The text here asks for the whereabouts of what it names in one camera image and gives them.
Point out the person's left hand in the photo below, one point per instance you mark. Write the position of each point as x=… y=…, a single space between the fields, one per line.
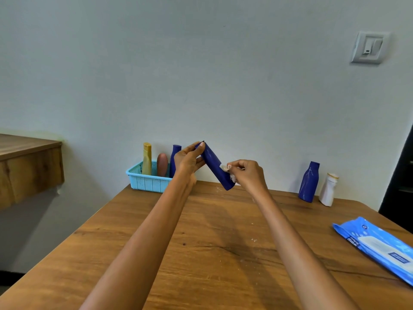
x=187 y=161

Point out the person's right hand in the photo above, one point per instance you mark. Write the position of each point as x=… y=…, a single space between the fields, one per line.
x=253 y=177

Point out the slim dark blue bottle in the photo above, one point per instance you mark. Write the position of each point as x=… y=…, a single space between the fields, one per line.
x=173 y=158
x=214 y=164

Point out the pink bottle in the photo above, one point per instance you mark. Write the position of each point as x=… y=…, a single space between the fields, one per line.
x=162 y=166

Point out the white wipe cloth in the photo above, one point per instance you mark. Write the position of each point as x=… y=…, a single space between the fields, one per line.
x=223 y=167

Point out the beige bottle with white cap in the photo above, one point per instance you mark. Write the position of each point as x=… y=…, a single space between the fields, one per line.
x=146 y=167

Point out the yellow bottle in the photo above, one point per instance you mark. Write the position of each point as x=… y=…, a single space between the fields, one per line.
x=147 y=150

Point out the light blue plastic basket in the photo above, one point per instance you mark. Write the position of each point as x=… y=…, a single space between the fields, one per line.
x=145 y=185

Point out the wide dark blue bottle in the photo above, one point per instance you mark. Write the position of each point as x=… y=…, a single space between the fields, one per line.
x=308 y=184

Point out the blue wet wipes pack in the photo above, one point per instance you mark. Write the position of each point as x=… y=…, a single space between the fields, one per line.
x=358 y=234

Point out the person's left forearm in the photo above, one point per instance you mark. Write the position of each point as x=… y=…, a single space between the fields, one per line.
x=138 y=251

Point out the person's right forearm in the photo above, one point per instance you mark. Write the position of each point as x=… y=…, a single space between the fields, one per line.
x=303 y=258

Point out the wooden table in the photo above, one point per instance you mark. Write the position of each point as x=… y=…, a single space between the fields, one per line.
x=219 y=255

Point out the black door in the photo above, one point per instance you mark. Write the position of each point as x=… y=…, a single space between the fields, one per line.
x=398 y=193

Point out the wooden side desk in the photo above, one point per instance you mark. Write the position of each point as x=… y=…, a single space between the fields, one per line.
x=29 y=171

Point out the grey wall light switch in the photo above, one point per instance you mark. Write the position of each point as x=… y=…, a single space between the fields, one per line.
x=369 y=47

